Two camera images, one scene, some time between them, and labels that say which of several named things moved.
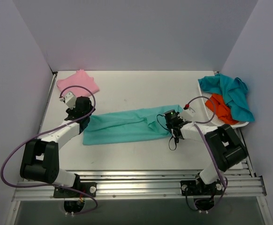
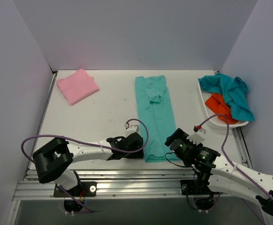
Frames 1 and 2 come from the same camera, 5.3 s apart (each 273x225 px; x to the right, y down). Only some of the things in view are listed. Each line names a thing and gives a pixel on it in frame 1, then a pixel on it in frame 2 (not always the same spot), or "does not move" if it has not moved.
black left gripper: [85, 120] -> [135, 144]
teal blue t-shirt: [232, 91] does not move
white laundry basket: [212, 116] does not move
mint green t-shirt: [127, 124] -> [155, 111]
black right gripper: [171, 126] -> [174, 136]
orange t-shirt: [216, 102] does not move
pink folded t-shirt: [80, 78] does not move
